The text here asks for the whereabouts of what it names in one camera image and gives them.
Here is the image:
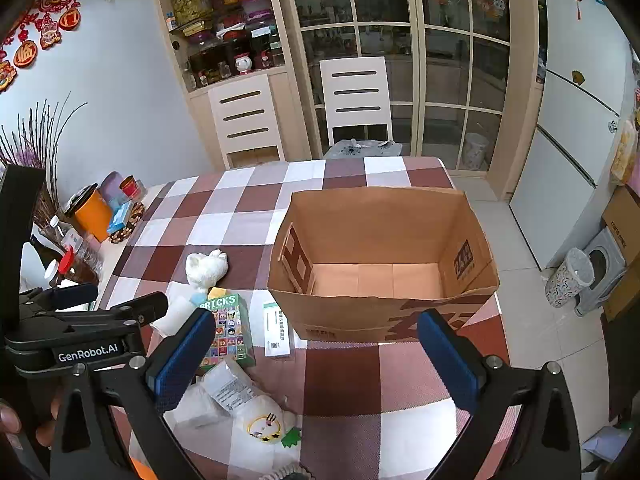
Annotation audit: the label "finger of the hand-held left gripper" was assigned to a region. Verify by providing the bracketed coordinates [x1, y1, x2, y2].
[20, 282, 99, 311]
[65, 291, 168, 332]

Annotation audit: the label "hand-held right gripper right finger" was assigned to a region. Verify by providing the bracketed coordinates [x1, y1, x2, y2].
[417, 308, 583, 480]

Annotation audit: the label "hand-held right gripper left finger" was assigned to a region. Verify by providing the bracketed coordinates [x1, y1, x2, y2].
[50, 307, 217, 480]

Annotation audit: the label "white plastic packet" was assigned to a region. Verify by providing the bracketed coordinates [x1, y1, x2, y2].
[150, 295, 202, 338]

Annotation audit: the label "colourful toy brick box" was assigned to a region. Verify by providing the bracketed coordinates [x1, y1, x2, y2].
[194, 292, 257, 368]

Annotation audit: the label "white plush toy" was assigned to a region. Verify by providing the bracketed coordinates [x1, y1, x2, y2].
[185, 249, 229, 293]

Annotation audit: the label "brown cardboard box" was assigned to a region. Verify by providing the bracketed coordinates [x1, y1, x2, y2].
[267, 186, 501, 345]

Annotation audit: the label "white medicine box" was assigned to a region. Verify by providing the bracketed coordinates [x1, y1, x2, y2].
[262, 301, 294, 359]

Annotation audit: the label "purple container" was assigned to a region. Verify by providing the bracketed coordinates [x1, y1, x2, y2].
[99, 171, 126, 211]

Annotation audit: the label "person's left hand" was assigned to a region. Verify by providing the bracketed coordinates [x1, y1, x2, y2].
[0, 395, 63, 448]

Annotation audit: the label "red-capped bottle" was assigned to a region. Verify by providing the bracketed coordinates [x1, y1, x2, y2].
[55, 249, 76, 286]

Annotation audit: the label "soft white tissue packet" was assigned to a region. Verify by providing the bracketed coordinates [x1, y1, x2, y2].
[162, 385, 236, 432]

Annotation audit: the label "white labelled packet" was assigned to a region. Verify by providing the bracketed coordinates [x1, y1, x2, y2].
[202, 360, 261, 418]

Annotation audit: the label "orange canister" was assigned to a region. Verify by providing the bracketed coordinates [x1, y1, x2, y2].
[62, 184, 115, 244]

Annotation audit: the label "blue tissue box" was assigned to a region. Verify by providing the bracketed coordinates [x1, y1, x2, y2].
[106, 200, 135, 235]

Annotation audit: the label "white embroidered plush pouch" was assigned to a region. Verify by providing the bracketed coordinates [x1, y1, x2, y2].
[230, 395, 303, 467]

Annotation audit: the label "red tin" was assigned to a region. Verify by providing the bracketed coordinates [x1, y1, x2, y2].
[119, 175, 147, 201]

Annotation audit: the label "patterned trash bin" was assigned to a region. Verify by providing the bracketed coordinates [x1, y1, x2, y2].
[544, 247, 596, 309]

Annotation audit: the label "checked tablecloth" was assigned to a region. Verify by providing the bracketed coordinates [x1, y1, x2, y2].
[92, 156, 521, 480]

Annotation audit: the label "dried branches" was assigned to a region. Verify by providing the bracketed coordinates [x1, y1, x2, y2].
[0, 90, 88, 231]

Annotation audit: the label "grey plastic stool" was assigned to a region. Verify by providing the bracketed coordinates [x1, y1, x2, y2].
[575, 227, 628, 317]

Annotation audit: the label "plain cardboard box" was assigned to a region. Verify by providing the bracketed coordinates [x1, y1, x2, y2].
[602, 260, 640, 322]

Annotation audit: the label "white bin behind glass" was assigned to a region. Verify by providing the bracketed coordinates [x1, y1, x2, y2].
[461, 132, 490, 171]

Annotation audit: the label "white slatted chair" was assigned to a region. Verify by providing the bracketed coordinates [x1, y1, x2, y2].
[319, 56, 396, 147]
[207, 74, 287, 170]

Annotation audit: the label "cardboard box with print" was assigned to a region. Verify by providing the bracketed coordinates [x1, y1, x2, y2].
[601, 185, 640, 256]

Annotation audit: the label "grey patterned seat cushion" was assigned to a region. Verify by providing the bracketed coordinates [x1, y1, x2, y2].
[322, 139, 403, 159]

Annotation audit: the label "white refrigerator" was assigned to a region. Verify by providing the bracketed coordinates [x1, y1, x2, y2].
[509, 0, 636, 272]

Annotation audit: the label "yellow hanging bag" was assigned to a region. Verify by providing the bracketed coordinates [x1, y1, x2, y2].
[610, 117, 640, 186]

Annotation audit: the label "wooden display cabinet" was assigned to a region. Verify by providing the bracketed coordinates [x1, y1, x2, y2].
[152, 0, 296, 171]

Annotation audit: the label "glass-paned sliding door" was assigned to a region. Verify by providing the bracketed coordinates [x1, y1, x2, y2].
[275, 0, 543, 201]

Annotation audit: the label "jar with yellow contents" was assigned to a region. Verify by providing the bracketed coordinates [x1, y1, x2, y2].
[172, 0, 213, 26]

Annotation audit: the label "grey spiral cord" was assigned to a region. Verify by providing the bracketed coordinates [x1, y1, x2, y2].
[265, 462, 313, 480]

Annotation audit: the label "red wall decoration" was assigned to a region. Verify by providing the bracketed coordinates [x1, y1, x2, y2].
[0, 0, 81, 93]

